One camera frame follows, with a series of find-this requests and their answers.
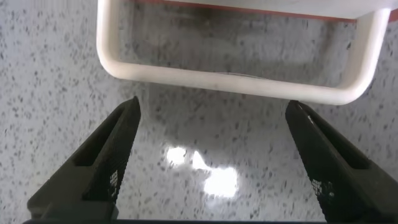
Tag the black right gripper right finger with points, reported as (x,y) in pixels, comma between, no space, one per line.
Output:
(335,168)

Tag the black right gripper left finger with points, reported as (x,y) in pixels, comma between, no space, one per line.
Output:
(102,168)

